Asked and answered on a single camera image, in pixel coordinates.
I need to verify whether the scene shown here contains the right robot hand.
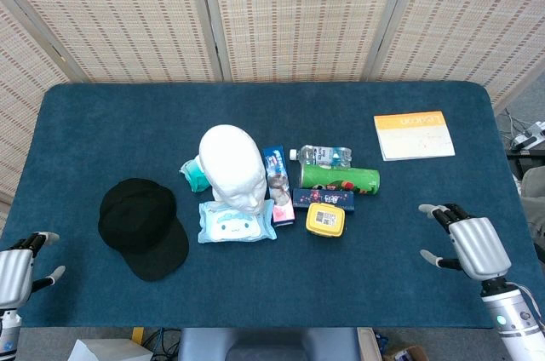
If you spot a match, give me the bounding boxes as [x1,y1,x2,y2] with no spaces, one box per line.
[418,203,519,298]

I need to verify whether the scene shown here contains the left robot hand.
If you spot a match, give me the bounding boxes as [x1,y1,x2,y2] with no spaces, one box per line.
[0,231,67,309]

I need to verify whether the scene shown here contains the black baseball cap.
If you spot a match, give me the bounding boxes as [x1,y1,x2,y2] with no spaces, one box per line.
[97,177,190,284]

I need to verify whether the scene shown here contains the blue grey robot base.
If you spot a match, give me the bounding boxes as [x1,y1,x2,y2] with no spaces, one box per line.
[177,328,361,361]

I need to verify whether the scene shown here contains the white foam mannequin head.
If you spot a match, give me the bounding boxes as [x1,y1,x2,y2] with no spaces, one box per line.
[198,124,268,214]

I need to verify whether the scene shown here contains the grey cloth bundle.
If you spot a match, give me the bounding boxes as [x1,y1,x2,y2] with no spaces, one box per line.
[519,167,545,264]

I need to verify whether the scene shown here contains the white power strip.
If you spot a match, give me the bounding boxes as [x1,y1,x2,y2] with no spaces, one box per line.
[510,121,545,150]

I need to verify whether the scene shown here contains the orange white booklet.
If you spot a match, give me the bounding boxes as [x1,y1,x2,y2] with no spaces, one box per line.
[373,112,456,163]

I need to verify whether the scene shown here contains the white box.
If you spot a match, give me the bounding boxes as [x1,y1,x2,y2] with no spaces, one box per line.
[66,337,153,361]

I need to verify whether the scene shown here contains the brown cardboard box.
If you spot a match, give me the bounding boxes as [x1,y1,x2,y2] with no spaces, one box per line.
[357,326,429,361]

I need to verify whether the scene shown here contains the dark blue slim box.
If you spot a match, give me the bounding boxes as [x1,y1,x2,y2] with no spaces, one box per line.
[292,188,355,214]

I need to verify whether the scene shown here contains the green chips can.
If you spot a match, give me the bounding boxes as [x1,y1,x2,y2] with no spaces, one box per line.
[299,163,381,197]

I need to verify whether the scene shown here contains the yellow lid green tub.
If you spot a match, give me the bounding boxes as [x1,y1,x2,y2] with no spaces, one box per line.
[305,202,347,238]

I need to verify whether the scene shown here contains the clear plastic water bottle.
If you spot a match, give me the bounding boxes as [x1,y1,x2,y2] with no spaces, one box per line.
[289,144,353,169]

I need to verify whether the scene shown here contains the teal green wipes pack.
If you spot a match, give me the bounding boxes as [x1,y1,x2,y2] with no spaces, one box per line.
[178,155,210,194]

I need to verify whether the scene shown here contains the blue pink cookie box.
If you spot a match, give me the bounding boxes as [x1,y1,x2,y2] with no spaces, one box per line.
[261,146,296,227]

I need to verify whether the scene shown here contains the light blue cartoon wipes pack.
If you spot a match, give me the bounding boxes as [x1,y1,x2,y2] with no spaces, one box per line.
[198,198,278,245]

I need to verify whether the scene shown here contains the woven folding screen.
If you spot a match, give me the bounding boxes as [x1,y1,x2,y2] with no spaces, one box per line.
[0,0,545,226]

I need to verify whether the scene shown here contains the black metal bracket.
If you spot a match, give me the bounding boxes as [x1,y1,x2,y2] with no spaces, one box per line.
[506,151,545,180]

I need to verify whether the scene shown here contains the black floor cables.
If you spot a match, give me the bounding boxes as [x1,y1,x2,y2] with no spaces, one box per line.
[143,328,181,360]

